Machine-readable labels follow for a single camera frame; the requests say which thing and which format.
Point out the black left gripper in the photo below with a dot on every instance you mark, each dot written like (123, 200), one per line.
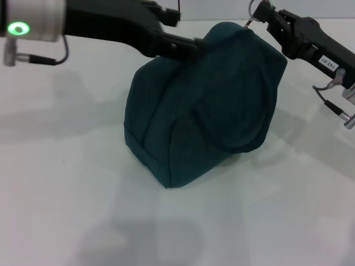
(111, 25)

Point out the dark teal insulated lunch bag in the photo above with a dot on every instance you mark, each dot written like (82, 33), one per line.
(199, 110)

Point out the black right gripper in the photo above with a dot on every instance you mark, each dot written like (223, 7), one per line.
(313, 41)

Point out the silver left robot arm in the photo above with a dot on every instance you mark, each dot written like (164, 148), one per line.
(30, 19)

